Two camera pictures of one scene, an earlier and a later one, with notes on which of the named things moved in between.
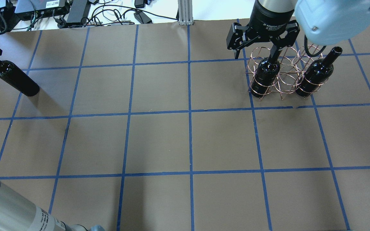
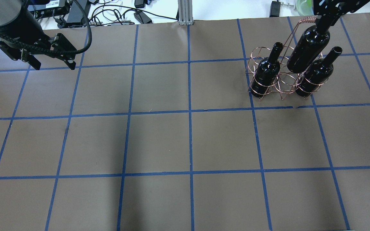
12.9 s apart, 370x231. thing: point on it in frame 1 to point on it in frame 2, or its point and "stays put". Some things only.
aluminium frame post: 185,13 stays put
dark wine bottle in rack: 266,75 stays put
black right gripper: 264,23 to 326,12
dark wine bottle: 8,72 to 310,45
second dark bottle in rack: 318,72 stays put
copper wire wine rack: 285,71 stays put
